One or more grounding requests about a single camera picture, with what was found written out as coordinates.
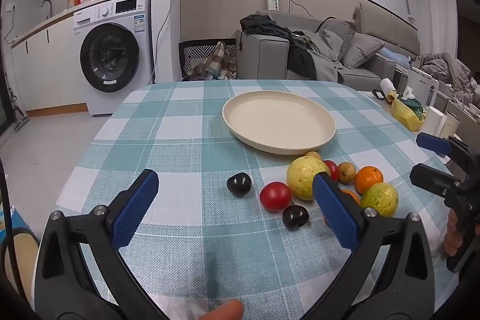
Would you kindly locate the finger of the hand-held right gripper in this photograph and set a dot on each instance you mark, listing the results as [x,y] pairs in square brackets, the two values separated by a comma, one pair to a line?
[431,177]
[433,143]

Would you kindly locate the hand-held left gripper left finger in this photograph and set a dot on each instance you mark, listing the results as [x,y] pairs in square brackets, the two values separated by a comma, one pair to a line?
[137,207]

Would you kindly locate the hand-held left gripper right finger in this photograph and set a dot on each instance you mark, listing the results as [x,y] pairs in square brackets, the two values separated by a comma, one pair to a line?
[337,215]

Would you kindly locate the orange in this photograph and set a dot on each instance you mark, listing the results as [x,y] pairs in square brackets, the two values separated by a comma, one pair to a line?
[368,179]
[352,197]

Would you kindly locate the dark purple plum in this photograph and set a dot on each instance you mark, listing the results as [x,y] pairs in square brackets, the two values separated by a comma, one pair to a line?
[238,184]
[295,217]

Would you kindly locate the brown round longan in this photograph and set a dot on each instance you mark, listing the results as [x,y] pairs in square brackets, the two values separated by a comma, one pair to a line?
[347,172]

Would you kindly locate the green yellow citrus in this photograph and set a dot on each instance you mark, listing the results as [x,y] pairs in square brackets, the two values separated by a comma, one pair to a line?
[380,198]

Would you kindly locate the large red tomato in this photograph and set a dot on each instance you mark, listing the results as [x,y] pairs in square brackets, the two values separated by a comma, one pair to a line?
[275,195]

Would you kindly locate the cream round plate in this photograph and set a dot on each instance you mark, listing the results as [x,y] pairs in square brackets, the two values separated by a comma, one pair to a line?
[277,121]

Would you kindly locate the person's right hand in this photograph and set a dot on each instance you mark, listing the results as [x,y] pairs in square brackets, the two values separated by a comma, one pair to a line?
[452,235]

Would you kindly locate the person's left hand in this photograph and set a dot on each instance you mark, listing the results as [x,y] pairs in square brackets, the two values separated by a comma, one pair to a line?
[225,311]

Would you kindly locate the white cups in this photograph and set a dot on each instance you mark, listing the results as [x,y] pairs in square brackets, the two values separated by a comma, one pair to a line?
[438,121]

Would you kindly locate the yellow plastic bag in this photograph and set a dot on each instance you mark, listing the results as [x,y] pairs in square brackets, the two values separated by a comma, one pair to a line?
[405,115]

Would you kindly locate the red apple behind guava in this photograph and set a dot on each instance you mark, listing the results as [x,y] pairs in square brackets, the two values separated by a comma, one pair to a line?
[333,169]

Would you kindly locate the green tissue pack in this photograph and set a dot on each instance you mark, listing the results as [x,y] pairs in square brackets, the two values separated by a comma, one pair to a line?
[410,100]

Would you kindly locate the yellow guava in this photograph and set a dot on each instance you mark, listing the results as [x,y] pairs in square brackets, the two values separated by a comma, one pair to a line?
[303,177]

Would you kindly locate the white electric kettle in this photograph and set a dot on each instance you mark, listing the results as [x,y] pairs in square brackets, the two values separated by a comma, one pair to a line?
[422,87]

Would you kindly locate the small brown longan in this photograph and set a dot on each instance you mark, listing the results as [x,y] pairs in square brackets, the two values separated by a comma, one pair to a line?
[313,155]

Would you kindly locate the white labelled bottle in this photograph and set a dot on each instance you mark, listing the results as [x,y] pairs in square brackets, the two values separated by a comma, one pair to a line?
[386,87]

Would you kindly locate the grey clothes pile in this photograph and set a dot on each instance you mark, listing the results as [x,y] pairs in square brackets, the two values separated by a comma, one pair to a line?
[442,69]

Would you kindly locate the grey cushion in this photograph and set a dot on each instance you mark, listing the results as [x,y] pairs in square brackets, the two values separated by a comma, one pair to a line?
[362,50]
[335,37]

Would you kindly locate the cream round stool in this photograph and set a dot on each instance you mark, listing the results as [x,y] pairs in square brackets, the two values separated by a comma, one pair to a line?
[24,260]

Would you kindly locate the grey garment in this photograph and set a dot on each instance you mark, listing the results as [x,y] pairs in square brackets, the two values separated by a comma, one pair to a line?
[324,61]

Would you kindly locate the floor mop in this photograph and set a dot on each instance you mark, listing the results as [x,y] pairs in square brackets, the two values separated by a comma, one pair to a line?
[18,113]

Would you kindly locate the white washing machine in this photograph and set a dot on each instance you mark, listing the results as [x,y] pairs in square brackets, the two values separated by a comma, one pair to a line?
[112,57]

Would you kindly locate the dark jacket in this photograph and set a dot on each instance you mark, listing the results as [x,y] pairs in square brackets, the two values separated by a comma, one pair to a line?
[296,57]

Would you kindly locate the plaid cloth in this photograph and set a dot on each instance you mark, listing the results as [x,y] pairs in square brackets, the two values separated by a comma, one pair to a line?
[217,61]

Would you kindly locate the white kitchen cabinet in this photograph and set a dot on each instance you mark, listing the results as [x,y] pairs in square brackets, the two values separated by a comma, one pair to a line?
[48,65]

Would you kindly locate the black laundry basket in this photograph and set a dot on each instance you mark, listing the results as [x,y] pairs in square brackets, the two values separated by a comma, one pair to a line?
[195,50]

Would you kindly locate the grey sofa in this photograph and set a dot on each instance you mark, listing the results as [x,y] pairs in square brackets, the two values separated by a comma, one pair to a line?
[262,57]

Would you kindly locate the yellow soap bottle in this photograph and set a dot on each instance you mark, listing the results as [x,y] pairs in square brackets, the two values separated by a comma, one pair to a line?
[71,0]

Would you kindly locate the metal faucet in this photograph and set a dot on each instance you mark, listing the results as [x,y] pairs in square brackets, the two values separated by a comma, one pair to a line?
[47,5]

